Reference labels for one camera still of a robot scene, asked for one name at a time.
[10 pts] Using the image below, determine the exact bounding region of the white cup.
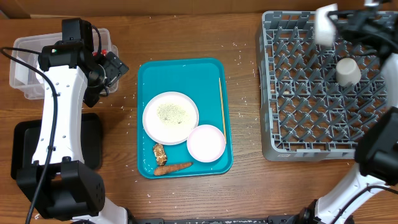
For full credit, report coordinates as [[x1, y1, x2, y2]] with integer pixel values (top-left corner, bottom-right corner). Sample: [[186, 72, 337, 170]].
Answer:
[[336, 58, 361, 87]]

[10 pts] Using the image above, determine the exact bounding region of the red snack wrapper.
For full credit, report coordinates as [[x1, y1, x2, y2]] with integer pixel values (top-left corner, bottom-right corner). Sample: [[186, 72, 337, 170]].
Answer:
[[93, 49, 108, 56]]

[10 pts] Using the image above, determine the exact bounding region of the white saucer bowl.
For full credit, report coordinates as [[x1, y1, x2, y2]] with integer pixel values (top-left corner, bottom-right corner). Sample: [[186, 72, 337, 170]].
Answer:
[[313, 3, 338, 48]]

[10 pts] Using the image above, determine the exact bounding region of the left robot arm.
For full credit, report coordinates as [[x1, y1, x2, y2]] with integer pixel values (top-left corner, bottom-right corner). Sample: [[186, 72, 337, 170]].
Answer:
[[16, 41, 134, 223]]

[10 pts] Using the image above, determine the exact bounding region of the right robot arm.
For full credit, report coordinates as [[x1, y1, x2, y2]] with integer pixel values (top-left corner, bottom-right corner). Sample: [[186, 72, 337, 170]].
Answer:
[[287, 4, 397, 223]]

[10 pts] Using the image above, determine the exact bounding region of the grey dishwasher rack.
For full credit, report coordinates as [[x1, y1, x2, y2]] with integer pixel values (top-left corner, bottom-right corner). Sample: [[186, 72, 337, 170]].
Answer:
[[256, 11, 388, 161]]

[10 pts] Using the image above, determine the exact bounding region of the large white plate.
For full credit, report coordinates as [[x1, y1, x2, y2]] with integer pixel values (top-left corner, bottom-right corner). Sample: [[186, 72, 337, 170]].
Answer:
[[142, 91, 199, 146]]

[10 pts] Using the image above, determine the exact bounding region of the teal plastic tray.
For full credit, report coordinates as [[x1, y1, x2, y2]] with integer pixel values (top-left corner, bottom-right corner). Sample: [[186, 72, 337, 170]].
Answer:
[[137, 58, 233, 179]]

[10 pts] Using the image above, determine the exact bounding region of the clear plastic bin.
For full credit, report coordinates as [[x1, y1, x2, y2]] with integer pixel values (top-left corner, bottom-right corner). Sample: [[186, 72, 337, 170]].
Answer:
[[9, 28, 119, 100]]

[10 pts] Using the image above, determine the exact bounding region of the brown walnut piece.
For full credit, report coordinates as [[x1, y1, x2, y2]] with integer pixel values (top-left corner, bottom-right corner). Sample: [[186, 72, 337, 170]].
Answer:
[[152, 143, 168, 166]]

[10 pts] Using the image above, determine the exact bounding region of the wooden chopstick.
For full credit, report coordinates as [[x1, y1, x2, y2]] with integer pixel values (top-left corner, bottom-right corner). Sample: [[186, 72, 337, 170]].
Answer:
[[218, 77, 227, 144]]

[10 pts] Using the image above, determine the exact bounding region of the black plastic tray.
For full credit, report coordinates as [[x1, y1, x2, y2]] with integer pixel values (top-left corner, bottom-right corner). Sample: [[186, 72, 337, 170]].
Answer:
[[11, 113, 103, 179]]

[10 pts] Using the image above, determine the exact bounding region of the orange carrot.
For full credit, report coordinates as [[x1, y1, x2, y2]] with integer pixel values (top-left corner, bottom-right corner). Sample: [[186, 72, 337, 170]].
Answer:
[[154, 162, 193, 176]]

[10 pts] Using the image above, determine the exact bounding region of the small white plate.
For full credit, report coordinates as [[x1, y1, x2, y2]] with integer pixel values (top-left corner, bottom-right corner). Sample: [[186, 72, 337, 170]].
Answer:
[[187, 124, 226, 163]]

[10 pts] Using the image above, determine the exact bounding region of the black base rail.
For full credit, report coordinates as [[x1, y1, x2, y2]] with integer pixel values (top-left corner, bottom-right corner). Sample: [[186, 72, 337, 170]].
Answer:
[[136, 215, 297, 224]]

